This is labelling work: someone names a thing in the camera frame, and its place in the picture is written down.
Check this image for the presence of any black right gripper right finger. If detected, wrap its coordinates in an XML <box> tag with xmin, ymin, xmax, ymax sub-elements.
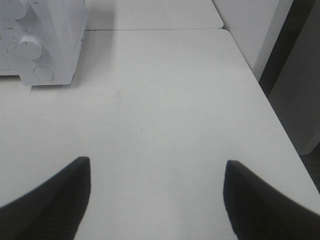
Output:
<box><xmin>223</xmin><ymin>160</ymin><xmax>320</xmax><ymax>240</ymax></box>

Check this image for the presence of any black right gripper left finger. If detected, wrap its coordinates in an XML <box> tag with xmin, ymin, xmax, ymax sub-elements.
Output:
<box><xmin>0</xmin><ymin>156</ymin><xmax>90</xmax><ymax>240</ymax></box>

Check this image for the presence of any round white door button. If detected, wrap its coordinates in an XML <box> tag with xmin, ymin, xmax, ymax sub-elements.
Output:
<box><xmin>33</xmin><ymin>66</ymin><xmax>55</xmax><ymax>82</ymax></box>

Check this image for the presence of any lower white timer knob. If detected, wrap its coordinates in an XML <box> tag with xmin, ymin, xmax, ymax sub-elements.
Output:
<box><xmin>18</xmin><ymin>35</ymin><xmax>46</xmax><ymax>60</ymax></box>

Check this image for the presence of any white microwave oven body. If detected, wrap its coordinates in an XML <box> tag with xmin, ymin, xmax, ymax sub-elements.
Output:
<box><xmin>0</xmin><ymin>0</ymin><xmax>87</xmax><ymax>86</ymax></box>

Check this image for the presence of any upper white power knob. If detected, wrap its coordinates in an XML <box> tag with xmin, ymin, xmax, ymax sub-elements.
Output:
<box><xmin>7</xmin><ymin>0</ymin><xmax>30</xmax><ymax>20</ymax></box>

